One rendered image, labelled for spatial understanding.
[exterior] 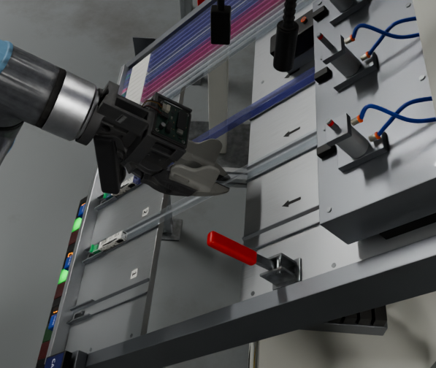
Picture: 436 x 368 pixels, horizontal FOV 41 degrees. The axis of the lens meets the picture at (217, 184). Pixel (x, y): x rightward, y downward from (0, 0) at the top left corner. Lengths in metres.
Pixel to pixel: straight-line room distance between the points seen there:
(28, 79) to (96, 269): 0.40
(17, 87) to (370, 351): 0.72
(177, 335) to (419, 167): 0.36
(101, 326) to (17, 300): 0.98
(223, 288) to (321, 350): 0.77
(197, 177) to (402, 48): 0.30
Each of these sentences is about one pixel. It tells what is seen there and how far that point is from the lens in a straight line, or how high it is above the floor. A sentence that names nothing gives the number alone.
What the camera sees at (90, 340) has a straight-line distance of 0.91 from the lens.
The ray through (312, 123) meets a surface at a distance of 0.74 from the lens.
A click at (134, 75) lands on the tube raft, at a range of 1.24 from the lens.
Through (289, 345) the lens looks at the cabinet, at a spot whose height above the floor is 0.62.
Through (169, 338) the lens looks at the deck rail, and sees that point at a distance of 0.73.
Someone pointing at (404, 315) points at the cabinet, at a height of 0.62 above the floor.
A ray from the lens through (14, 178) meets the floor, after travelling 2.11.
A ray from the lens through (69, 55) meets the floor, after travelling 2.50.
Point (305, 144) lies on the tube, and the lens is 0.71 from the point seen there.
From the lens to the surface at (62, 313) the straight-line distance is 0.97.
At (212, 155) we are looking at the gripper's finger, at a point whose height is 0.99.
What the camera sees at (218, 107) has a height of 0.24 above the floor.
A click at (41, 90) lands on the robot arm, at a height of 1.14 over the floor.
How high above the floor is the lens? 1.59
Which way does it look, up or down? 53 degrees down
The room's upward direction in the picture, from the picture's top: straight up
